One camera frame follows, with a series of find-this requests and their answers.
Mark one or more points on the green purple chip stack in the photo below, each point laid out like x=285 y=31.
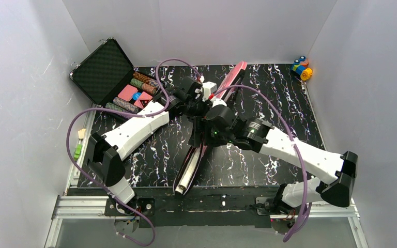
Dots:
x=114 y=107

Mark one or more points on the aluminium rail frame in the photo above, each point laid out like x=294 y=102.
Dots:
x=79 y=218

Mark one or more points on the green clip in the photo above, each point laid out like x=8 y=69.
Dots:
x=77 y=152

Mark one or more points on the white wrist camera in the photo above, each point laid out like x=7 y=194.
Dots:
x=208 y=89
x=214 y=101

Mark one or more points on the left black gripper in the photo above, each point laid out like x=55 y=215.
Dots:
x=194 y=108

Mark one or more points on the blue dealer chip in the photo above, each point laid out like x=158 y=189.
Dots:
x=137 y=96

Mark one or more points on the pink racket bag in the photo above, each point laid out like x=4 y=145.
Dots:
x=224 y=91

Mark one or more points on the purple patterned chip stack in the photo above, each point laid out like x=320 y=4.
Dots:
x=126 y=105

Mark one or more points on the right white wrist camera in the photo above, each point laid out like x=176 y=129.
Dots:
x=214 y=101

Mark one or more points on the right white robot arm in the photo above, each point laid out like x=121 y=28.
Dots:
x=334 y=174

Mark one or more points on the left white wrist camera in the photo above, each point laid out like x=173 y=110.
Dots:
x=208 y=89

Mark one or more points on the beige clip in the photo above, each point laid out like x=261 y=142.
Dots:
x=81 y=134

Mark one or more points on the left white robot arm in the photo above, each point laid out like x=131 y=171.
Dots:
x=106 y=152

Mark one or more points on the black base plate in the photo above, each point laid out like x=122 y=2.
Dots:
x=205 y=206

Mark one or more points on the black poker chip case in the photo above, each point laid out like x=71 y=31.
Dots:
x=104 y=73

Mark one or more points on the pink card deck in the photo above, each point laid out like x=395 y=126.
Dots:
x=128 y=92
x=144 y=100

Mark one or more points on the brown striped chip stack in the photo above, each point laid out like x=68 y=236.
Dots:
x=146 y=79

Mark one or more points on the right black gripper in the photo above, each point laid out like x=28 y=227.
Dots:
x=200 y=136

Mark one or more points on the colourful toy blocks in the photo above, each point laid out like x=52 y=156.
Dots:
x=301 y=67

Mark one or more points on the green red chip stack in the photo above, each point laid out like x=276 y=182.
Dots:
x=143 y=86

